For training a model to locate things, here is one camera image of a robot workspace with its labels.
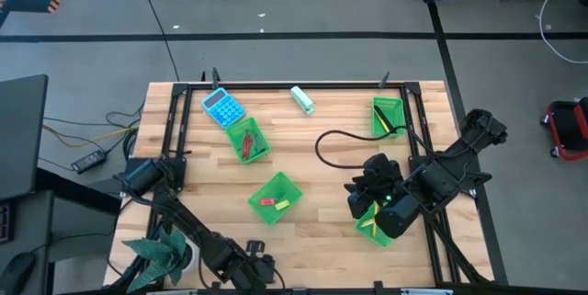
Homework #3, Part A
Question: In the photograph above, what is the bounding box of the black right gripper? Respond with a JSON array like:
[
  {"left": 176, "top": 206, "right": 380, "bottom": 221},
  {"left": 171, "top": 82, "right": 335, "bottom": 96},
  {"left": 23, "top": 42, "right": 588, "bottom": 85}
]
[{"left": 344, "top": 153, "right": 406, "bottom": 204}]

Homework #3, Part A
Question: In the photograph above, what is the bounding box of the black pen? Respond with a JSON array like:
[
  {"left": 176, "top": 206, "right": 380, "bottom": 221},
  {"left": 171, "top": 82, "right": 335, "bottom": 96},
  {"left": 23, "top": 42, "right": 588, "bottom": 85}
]
[{"left": 372, "top": 104, "right": 392, "bottom": 130}]

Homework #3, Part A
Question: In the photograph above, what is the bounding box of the green slotted plastic bin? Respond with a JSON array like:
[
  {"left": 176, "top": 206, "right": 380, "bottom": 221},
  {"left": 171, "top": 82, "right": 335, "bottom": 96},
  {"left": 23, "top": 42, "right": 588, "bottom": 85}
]
[
  {"left": 370, "top": 96, "right": 407, "bottom": 139},
  {"left": 353, "top": 200, "right": 397, "bottom": 248},
  {"left": 246, "top": 171, "right": 304, "bottom": 227},
  {"left": 224, "top": 117, "right": 272, "bottom": 165}
]

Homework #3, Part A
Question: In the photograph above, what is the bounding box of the mint green stapler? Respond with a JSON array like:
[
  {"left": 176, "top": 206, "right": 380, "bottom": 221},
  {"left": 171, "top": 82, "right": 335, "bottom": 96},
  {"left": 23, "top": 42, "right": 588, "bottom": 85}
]
[{"left": 288, "top": 85, "right": 316, "bottom": 116}]

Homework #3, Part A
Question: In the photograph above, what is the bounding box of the artificial plant in white pot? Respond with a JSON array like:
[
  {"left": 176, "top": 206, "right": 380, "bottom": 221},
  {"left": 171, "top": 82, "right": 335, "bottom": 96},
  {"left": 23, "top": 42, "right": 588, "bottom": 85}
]
[{"left": 121, "top": 227, "right": 202, "bottom": 294}]

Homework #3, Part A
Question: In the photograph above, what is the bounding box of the light blue calculator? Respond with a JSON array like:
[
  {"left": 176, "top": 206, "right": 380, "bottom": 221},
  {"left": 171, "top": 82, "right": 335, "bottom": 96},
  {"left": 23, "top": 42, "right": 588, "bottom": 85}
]
[{"left": 200, "top": 86, "right": 246, "bottom": 130}]

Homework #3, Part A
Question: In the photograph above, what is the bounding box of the black power adapter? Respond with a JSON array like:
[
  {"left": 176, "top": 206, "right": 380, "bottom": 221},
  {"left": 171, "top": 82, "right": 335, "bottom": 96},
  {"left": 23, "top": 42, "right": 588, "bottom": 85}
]
[{"left": 71, "top": 148, "right": 109, "bottom": 176}]

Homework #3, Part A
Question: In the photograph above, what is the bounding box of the red and black cart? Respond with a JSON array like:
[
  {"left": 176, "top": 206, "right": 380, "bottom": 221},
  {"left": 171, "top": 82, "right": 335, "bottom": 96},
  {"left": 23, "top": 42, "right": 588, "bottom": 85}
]
[{"left": 540, "top": 97, "right": 588, "bottom": 163}]

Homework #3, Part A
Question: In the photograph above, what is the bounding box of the black computer mouse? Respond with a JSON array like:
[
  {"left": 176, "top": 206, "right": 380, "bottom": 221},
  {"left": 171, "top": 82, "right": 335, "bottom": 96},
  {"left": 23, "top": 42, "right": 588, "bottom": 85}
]
[{"left": 0, "top": 251, "right": 37, "bottom": 295}]

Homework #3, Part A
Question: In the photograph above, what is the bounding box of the black keyboard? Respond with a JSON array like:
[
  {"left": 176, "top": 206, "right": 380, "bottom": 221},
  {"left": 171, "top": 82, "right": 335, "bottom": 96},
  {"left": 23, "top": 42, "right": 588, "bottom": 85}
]
[{"left": 0, "top": 200, "right": 11, "bottom": 244}]

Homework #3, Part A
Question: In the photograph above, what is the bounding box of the black office desk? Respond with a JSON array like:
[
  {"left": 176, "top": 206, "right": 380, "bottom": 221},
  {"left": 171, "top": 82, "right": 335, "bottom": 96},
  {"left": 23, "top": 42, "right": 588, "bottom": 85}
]
[{"left": 0, "top": 73, "right": 121, "bottom": 295}]

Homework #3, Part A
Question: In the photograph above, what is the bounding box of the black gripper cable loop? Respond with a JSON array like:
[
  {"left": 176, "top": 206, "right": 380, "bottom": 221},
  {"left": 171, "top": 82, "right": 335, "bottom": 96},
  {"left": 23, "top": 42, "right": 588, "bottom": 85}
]
[{"left": 314, "top": 124, "right": 417, "bottom": 170}]

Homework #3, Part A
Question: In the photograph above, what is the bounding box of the yellow floor cable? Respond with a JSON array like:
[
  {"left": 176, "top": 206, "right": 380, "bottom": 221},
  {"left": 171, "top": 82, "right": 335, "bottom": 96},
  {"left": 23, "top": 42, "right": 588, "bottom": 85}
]
[{"left": 42, "top": 124, "right": 140, "bottom": 149}]

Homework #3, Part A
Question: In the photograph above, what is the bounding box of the black floor cable bundle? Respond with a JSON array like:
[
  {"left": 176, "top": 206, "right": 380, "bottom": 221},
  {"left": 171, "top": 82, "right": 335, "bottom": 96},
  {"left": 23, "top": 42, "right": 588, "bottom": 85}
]
[{"left": 39, "top": 101, "right": 146, "bottom": 172}]

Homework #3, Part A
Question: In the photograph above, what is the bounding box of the white floor cable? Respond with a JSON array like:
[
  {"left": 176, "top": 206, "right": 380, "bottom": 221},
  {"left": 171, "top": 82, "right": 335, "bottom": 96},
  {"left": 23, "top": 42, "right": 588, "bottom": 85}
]
[{"left": 537, "top": 0, "right": 588, "bottom": 65}]

